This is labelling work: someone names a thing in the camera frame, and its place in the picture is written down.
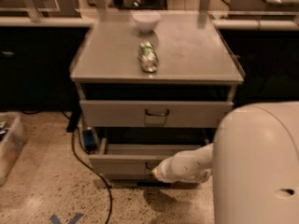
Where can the taped gripper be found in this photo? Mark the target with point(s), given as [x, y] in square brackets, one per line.
[191, 165]

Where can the grey drawer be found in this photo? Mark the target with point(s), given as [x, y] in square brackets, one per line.
[173, 114]
[133, 161]

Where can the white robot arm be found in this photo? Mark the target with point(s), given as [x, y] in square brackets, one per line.
[254, 164]

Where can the grey top drawer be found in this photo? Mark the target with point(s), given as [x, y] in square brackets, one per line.
[173, 114]

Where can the grey metal cabinet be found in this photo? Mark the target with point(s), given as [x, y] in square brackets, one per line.
[171, 86]

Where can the blue power adapter box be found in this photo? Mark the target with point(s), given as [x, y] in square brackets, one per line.
[88, 141]

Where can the green soda can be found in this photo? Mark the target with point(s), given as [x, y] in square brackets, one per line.
[148, 57]

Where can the white ceramic bowl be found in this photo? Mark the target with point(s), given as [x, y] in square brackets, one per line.
[146, 20]

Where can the clear plastic storage bin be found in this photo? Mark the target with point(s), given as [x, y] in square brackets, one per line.
[12, 140]

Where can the white horizontal rail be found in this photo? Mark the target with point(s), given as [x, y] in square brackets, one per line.
[218, 24]

